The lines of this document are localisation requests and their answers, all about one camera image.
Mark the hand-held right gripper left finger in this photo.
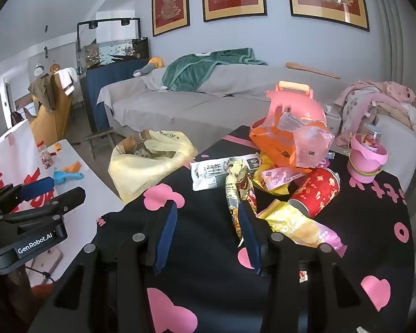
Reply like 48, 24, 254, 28
28, 201, 179, 333

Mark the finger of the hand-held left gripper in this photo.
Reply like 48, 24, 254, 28
19, 177, 55, 198
38, 186, 87, 217

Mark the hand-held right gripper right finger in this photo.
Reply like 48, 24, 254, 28
237, 201, 390, 333

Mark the yellow chip packet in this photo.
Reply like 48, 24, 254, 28
258, 199, 347, 259

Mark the brown gold cone wrapper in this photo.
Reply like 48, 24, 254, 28
225, 158, 260, 247

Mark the yellow plastic bag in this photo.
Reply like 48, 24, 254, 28
108, 130, 198, 205

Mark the blue toy shovel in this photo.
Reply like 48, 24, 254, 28
53, 171, 84, 185

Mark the small toy jar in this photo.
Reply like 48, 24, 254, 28
40, 146, 54, 169

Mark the black pink printed tablecloth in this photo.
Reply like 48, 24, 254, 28
90, 125, 413, 333

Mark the pink phone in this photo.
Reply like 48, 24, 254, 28
29, 246, 64, 278

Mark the yellow snack packet red label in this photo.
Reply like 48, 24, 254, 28
252, 156, 290, 195

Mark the white snack packet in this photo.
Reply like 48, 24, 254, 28
191, 154, 262, 191

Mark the red paper cup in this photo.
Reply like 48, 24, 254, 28
288, 167, 341, 218

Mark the orange plastic bag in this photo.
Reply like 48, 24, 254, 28
250, 113, 319, 170

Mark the brown jacket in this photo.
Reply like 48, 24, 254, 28
28, 74, 58, 110

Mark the white towel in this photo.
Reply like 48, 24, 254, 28
57, 67, 77, 96

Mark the translucent pink plastic bag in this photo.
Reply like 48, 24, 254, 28
277, 113, 335, 169

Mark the grey covered sofa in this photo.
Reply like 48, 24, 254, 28
96, 55, 416, 184

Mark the pink toy bucket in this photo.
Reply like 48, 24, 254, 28
347, 133, 389, 184

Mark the pink toy carrier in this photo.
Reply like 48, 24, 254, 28
265, 81, 328, 129

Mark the grey box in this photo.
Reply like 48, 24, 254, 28
324, 104, 344, 136

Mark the grey orange plush duck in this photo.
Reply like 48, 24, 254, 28
133, 57, 164, 77

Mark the glass fish tank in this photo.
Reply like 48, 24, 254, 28
77, 17, 149, 72

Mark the clear plastic can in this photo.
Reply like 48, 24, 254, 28
362, 124, 382, 153

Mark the green blanket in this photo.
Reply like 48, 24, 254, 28
162, 48, 267, 92

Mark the wooden back scratcher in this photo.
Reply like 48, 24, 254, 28
286, 62, 341, 80

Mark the pile of pink clothes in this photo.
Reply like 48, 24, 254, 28
333, 80, 416, 150

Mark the narrow red framed picture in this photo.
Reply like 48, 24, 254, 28
151, 0, 191, 37

